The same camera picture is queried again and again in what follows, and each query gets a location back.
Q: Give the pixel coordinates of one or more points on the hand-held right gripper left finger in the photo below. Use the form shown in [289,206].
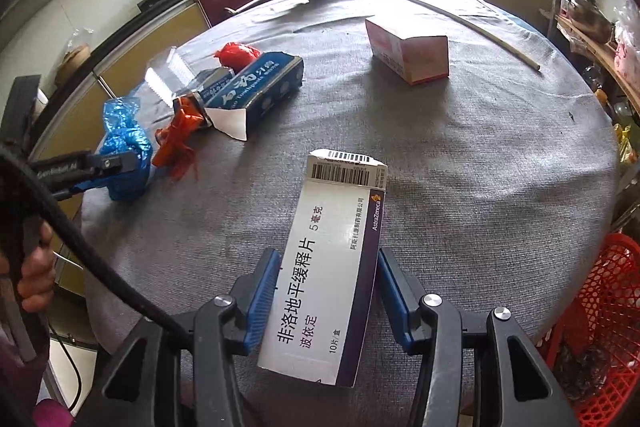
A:
[262,302]

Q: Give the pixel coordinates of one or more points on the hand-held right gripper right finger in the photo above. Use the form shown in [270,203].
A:
[395,302]

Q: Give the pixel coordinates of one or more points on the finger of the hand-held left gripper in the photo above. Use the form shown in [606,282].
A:
[112,164]

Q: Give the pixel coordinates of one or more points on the blue plastic bag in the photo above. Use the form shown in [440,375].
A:
[122,132]

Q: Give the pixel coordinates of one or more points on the white purple medicine box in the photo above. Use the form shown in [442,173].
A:
[325,282]

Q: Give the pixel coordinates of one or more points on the red plastic bag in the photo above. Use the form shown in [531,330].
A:
[237,54]

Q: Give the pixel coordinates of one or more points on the red plastic basket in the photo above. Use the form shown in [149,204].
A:
[610,287]

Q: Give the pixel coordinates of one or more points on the pink cardboard box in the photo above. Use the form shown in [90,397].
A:
[405,52]

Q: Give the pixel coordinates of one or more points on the person's left hand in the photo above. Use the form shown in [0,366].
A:
[37,267]

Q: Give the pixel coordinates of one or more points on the orange plastic bag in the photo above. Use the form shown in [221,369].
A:
[172,142]

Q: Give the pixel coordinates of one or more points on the clear plastic packaging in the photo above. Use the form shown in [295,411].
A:
[167,77]

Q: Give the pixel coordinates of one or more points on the blue toothpaste box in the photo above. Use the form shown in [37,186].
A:
[265,87]

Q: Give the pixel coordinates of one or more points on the grey tablecloth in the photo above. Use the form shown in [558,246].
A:
[500,157]

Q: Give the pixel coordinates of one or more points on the long thin stick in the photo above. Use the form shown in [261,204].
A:
[450,13]

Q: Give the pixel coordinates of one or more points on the wooden plank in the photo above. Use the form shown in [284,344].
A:
[600,57]

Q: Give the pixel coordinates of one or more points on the metal storage rack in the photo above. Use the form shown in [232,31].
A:
[575,7]

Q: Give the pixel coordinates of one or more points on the white printed plastic bag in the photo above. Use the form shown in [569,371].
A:
[627,37]

